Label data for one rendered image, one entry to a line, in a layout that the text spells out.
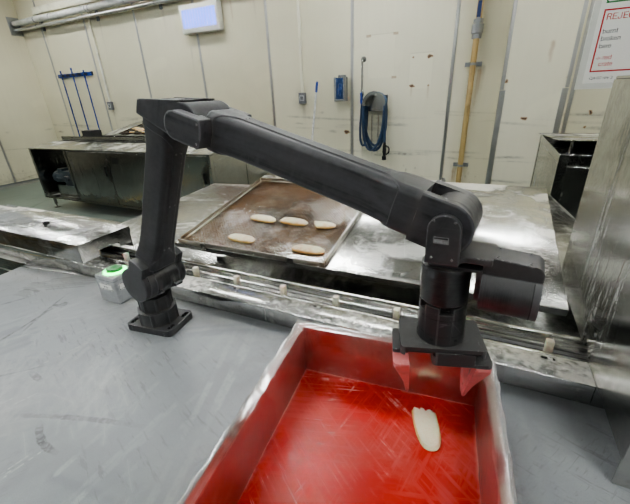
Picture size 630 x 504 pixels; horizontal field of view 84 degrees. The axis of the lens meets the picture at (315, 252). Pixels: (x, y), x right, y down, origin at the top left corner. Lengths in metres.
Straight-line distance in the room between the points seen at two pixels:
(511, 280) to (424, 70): 4.05
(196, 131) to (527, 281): 0.44
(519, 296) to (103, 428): 0.63
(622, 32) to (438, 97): 3.11
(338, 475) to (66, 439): 0.43
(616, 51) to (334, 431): 1.22
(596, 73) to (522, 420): 1.01
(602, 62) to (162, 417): 1.39
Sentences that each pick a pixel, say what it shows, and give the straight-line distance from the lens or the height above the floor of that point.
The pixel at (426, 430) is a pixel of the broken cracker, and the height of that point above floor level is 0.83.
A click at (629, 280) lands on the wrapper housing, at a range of 0.66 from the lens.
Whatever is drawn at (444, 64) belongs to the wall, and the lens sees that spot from 4.38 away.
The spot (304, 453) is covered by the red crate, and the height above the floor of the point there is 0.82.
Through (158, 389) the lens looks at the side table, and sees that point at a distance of 0.74.
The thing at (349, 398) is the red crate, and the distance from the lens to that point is 0.65.
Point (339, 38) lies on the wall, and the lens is 4.69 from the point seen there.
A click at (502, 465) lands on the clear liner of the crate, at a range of 0.49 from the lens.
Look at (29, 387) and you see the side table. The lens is 0.88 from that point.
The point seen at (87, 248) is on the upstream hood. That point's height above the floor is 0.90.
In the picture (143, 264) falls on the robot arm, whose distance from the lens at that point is 0.78.
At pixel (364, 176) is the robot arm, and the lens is 0.42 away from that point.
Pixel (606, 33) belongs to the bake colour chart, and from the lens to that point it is 1.38.
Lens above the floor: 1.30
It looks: 24 degrees down
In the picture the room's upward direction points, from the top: 3 degrees counter-clockwise
